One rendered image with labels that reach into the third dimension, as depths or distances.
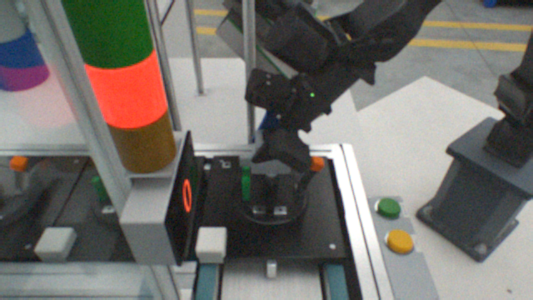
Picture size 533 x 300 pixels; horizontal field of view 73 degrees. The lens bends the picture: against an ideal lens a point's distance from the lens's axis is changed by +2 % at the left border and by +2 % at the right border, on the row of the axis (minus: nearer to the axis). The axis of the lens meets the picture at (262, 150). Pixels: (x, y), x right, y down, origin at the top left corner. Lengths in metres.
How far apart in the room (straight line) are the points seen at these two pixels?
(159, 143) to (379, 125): 0.82
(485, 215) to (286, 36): 0.50
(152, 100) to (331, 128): 0.77
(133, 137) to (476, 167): 0.57
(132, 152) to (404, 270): 0.47
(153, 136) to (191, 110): 0.79
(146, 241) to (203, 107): 0.78
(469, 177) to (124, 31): 0.62
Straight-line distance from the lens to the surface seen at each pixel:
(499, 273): 0.84
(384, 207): 0.69
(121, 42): 0.26
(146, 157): 0.31
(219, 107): 1.08
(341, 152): 0.80
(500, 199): 0.73
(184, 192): 0.36
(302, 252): 0.61
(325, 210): 0.66
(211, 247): 0.59
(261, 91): 0.46
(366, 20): 0.47
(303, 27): 0.44
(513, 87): 0.65
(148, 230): 0.33
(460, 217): 0.80
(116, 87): 0.27
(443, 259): 0.81
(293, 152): 0.46
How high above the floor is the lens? 1.48
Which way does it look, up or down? 42 degrees down
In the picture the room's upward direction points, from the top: straight up
